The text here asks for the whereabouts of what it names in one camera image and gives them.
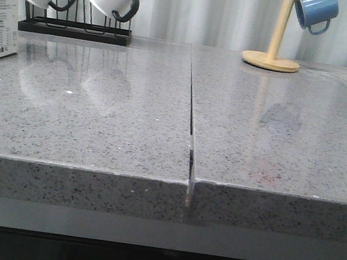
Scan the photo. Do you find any wooden mug tree stand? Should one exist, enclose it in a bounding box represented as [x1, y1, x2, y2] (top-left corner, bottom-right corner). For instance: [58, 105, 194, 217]
[241, 0, 300, 73]

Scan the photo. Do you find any blue enamel mug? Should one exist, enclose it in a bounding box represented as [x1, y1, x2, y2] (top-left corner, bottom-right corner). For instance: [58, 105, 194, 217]
[294, 0, 339, 36]

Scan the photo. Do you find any black wire mug rack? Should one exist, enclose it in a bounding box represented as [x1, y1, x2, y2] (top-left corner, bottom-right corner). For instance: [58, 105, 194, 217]
[18, 0, 132, 46]

